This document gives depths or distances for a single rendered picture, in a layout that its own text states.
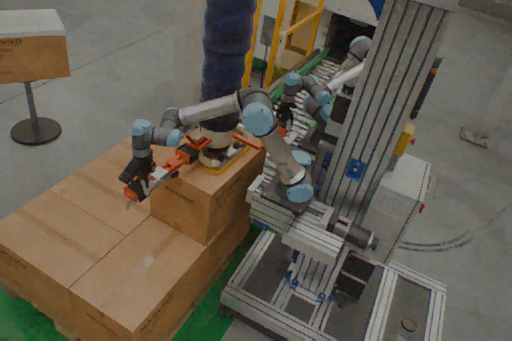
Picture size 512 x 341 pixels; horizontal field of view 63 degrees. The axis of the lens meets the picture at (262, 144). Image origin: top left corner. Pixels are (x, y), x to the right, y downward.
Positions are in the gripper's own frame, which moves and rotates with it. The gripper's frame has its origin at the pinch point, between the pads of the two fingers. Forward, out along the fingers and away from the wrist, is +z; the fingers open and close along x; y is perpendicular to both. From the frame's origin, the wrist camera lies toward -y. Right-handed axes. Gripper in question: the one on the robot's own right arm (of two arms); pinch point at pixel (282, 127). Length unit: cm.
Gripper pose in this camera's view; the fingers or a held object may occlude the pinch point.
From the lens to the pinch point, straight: 244.4
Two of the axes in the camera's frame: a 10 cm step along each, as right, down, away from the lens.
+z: -1.8, 7.9, 5.9
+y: -5.0, 4.4, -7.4
